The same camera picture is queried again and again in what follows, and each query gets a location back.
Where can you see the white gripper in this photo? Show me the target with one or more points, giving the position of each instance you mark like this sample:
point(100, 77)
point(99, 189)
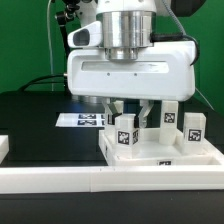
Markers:
point(161, 72)

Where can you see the white square tabletop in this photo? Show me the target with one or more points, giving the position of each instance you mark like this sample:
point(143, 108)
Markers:
point(149, 152)

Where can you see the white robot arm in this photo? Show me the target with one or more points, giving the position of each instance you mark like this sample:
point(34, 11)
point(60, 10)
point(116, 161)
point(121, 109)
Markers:
point(117, 53)

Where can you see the white sheet with tags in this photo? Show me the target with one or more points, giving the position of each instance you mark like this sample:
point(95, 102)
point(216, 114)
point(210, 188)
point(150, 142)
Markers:
point(80, 120)

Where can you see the white obstacle fence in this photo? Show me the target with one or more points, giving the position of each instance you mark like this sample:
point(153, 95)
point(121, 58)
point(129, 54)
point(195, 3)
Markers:
point(101, 179)

